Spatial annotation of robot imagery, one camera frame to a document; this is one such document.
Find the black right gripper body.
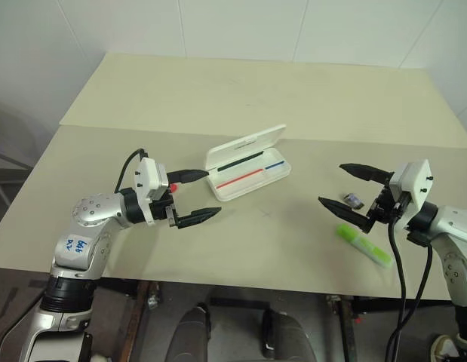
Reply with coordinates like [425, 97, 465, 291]
[366, 183, 410, 225]

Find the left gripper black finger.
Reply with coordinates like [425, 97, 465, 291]
[168, 207, 223, 230]
[166, 169, 210, 185]

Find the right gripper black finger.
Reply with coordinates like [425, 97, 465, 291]
[317, 196, 377, 234]
[338, 162, 395, 186]

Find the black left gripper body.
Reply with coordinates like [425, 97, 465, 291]
[149, 189, 180, 227]

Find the small purple grey eraser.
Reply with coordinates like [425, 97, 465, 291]
[342, 192, 364, 210]

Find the green highlighter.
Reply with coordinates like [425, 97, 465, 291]
[335, 223, 393, 269]

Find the white plastic pencil case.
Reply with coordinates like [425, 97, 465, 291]
[204, 123, 293, 203]

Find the thin red pen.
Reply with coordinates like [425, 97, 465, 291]
[214, 169, 266, 189]

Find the thin black pen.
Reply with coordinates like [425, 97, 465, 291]
[217, 149, 263, 171]

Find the black metal crossbar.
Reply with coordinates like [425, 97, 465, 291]
[209, 296, 270, 307]

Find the rusty brown table leg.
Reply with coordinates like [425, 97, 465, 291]
[337, 296, 361, 362]
[123, 281, 152, 362]

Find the dark grey rounded shape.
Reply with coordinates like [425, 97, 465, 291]
[167, 302, 212, 362]
[260, 307, 318, 362]

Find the white sneaker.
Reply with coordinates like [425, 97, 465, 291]
[430, 333, 462, 362]

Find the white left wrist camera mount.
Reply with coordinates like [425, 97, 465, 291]
[134, 157, 171, 226]

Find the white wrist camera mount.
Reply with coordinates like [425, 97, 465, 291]
[389, 158, 434, 231]
[134, 157, 171, 226]

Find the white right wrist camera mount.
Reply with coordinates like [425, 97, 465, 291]
[389, 158, 434, 231]

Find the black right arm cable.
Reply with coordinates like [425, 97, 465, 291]
[383, 205, 434, 362]

